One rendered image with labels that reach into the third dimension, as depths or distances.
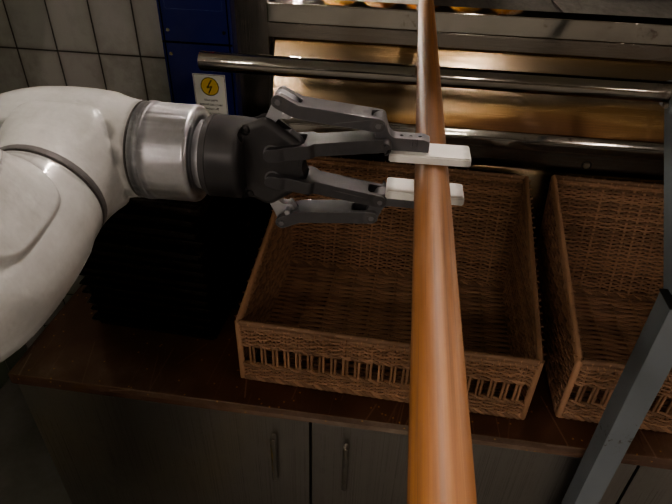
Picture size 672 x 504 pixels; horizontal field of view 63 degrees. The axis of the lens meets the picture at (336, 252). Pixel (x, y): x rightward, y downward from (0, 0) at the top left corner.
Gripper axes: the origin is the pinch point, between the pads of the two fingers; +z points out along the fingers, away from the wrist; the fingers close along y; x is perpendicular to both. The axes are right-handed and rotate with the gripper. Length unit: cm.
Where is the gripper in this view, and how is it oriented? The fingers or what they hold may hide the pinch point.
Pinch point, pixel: (427, 172)
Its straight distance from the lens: 50.6
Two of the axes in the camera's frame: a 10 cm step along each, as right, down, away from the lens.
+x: -1.2, 5.7, -8.1
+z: 9.9, 0.9, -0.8
